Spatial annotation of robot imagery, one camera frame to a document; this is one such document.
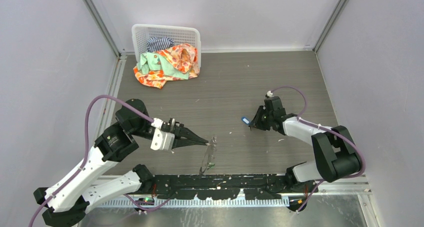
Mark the metal keyring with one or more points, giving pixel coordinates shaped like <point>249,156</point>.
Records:
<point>213,141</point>

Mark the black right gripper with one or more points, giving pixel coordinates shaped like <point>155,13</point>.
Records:
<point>256,122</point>

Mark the mint green cloth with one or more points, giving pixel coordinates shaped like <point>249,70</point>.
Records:
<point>150,61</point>

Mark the blue key tag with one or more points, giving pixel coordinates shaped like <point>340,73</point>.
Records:
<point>245,120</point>

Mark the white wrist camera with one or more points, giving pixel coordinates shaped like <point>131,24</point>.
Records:
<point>269,94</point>
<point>163,136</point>

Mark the blue striped cloth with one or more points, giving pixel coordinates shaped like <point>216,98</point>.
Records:
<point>155,44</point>

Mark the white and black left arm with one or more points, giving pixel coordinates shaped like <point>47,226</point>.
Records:
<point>67,202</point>

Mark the white plastic laundry basket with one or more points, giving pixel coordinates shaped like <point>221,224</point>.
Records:
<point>141,33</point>

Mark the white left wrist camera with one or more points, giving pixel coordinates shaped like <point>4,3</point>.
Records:
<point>163,136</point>

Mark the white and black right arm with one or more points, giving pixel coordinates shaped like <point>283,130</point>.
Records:
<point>335,156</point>

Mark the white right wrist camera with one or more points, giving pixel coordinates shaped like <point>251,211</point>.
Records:
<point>269,94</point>

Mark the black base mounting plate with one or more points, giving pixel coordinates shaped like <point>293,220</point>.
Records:
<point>223,186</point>

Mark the perforated cable duct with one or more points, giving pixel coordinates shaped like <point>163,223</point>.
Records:
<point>225,203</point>

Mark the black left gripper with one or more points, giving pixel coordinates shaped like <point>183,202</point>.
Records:
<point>178,129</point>

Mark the aluminium frame rail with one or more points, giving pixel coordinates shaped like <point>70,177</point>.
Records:
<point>346,186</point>

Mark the orange floral cloth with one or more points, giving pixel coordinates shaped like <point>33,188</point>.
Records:
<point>184,57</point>

